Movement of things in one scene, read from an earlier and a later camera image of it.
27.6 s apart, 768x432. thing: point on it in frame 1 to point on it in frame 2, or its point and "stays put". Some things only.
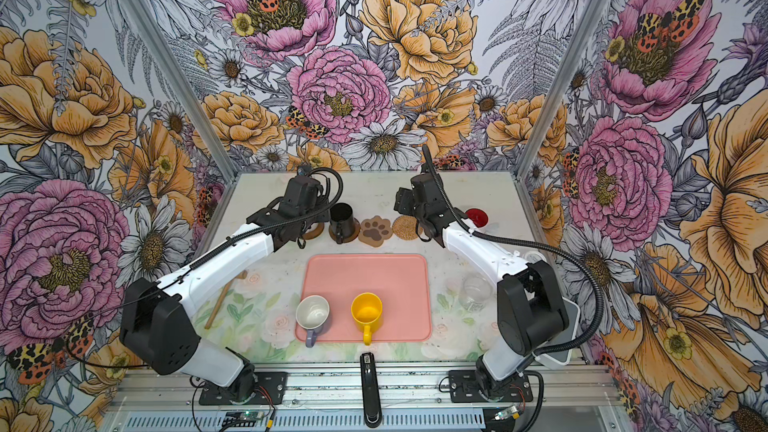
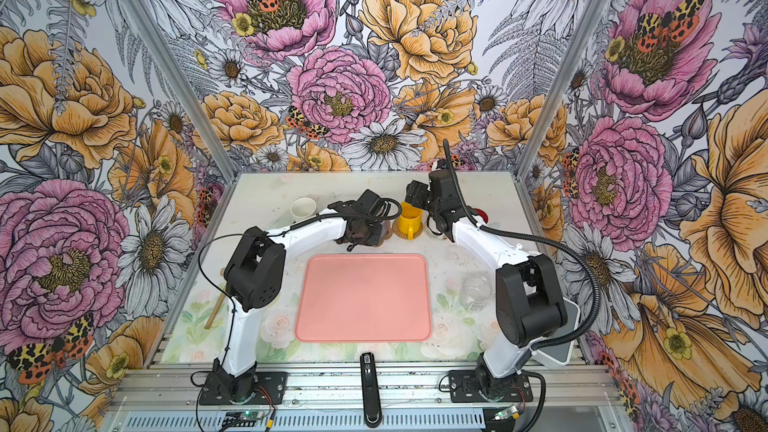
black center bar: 371,403 stays put
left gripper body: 316,213 to 369,234
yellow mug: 366,308 to 409,220
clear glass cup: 475,291 stays put
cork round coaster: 405,227 stays put
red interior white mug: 479,218 stays put
